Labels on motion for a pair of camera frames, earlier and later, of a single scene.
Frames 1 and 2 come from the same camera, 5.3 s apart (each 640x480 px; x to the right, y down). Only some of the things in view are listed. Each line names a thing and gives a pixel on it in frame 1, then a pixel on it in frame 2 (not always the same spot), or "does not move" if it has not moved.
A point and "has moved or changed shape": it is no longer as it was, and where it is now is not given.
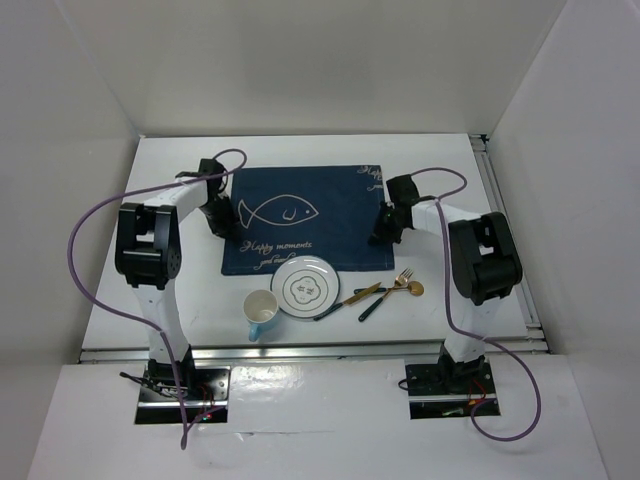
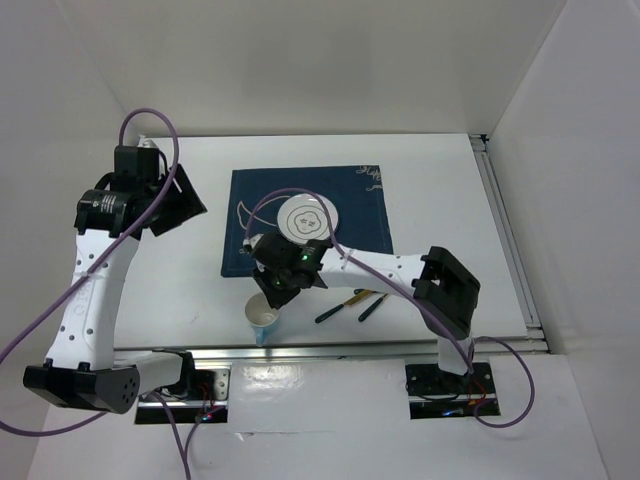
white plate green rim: x=305 y=286 has moved or changed shape
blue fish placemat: x=327 y=212 does not move
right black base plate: x=450 y=390 does not move
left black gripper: x=223 y=228 to x=187 y=205
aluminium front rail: x=496 y=352 does not move
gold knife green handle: x=326 y=312 does not move
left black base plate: x=210 y=391 does not move
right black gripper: x=381 y=234 to x=277 y=298
